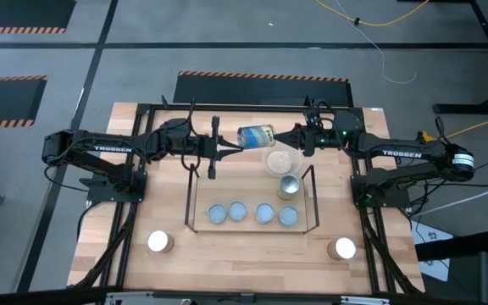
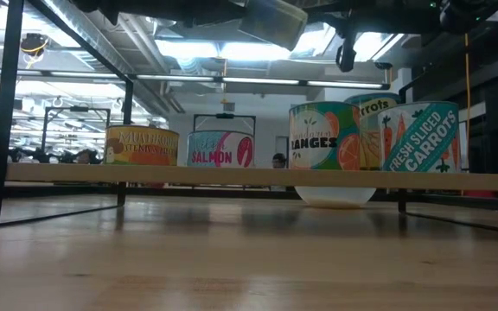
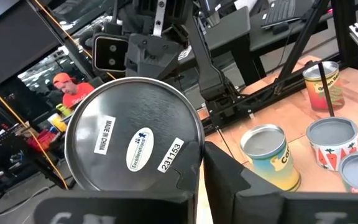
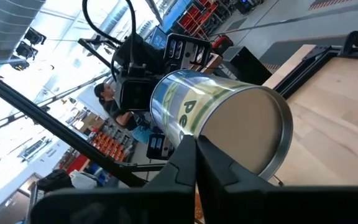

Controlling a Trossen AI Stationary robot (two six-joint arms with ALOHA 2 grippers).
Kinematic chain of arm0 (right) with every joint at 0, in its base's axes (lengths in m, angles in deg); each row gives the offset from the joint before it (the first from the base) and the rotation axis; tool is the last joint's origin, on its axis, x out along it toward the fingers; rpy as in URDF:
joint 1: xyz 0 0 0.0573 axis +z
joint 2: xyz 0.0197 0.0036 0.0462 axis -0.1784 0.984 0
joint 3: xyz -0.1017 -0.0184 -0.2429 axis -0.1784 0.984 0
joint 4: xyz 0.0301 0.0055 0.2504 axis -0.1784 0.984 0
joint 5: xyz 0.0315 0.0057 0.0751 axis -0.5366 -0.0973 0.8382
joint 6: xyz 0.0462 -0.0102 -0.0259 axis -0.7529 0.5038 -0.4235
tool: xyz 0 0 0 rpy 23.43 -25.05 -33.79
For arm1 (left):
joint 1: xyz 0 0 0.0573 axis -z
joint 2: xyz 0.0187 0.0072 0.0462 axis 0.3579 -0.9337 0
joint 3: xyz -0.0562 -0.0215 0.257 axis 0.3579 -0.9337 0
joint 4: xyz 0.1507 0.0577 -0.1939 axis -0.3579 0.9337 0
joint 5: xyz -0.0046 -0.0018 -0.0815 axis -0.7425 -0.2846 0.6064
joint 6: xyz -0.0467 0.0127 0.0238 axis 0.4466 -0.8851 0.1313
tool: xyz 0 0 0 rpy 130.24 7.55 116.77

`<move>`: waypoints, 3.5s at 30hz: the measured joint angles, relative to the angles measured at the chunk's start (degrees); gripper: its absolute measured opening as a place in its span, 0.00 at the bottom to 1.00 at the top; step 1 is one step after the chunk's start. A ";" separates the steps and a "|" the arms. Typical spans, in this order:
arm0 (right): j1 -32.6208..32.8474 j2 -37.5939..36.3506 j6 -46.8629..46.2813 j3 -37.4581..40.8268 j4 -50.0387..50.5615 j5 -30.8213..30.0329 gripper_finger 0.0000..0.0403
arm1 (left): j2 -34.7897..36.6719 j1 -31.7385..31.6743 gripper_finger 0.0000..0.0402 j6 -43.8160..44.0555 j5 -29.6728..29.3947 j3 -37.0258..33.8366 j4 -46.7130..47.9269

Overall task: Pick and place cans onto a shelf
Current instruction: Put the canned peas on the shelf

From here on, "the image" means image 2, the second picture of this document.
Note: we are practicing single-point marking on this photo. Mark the black round hanging device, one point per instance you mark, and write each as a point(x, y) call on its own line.
point(34, 43)

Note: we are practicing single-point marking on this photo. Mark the person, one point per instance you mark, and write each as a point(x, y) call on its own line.
point(87, 156)
point(279, 160)

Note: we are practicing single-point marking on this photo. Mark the short mushrooms can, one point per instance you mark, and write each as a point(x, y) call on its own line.
point(141, 147)

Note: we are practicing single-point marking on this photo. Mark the yellow carrots can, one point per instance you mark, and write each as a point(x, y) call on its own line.
point(370, 129)

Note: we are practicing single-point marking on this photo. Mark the translucent plastic bowl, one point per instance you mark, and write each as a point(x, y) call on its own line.
point(335, 198)

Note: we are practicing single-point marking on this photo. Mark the mandarin oranges can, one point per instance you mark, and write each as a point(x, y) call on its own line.
point(318, 142)

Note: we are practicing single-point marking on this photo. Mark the short salmon can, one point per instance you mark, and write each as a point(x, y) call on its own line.
point(214, 151)

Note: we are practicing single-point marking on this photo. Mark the wooden shelf with black frame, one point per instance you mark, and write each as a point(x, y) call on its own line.
point(231, 176)

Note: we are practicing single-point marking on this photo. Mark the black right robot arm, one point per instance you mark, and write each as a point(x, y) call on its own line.
point(404, 17)

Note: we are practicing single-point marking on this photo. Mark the fresh sliced carrots can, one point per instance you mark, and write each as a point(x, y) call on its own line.
point(417, 138)

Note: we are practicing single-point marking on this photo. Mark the LED light bar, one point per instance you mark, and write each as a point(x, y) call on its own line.
point(257, 80)

